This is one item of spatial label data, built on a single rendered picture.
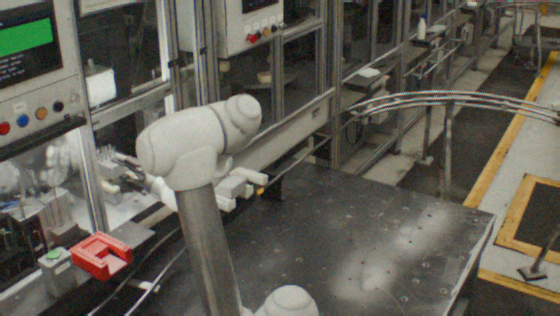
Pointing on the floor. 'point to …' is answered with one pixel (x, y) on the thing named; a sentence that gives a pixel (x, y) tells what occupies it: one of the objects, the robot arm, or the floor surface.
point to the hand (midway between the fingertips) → (119, 167)
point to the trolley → (528, 40)
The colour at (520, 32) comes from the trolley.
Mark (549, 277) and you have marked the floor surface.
